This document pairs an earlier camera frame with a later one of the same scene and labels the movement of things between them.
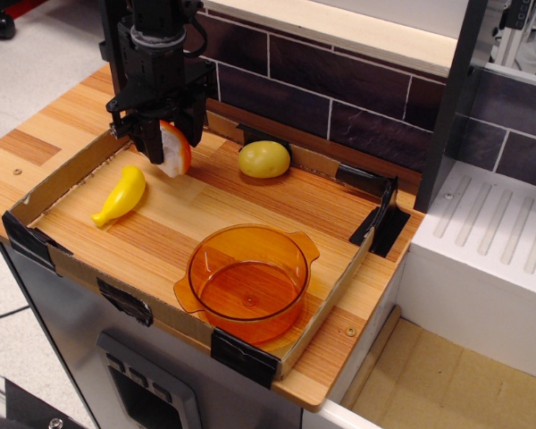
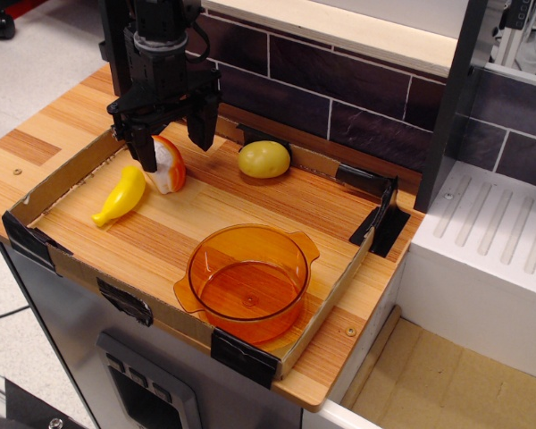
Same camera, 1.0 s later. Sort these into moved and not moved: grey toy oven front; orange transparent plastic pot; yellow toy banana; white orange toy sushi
Moved: white orange toy sushi
Not moved: yellow toy banana; orange transparent plastic pot; grey toy oven front
